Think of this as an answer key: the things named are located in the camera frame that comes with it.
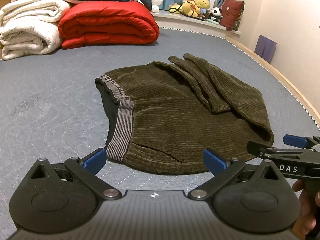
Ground olive corduroy pants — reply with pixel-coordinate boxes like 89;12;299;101
95;53;274;175

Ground person's right hand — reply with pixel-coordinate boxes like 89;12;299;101
292;180;319;239

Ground grey quilted mattress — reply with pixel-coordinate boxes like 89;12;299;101
1;29;319;239

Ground dark red cushion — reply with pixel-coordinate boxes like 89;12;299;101
220;0;245;31

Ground panda plush toy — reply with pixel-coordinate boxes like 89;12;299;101
209;7;223;23

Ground yellow plush toy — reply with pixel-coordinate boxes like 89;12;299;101
168;0;210;18

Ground white folded blanket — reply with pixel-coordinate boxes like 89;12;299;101
1;0;71;60

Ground red folded quilt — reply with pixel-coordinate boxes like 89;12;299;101
58;1;159;49

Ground white plush toy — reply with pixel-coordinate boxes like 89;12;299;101
151;0;163;13

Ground wooden bed frame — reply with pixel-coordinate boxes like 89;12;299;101
226;37;319;129

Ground purple folder on wall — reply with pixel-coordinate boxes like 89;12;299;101
254;35;277;63

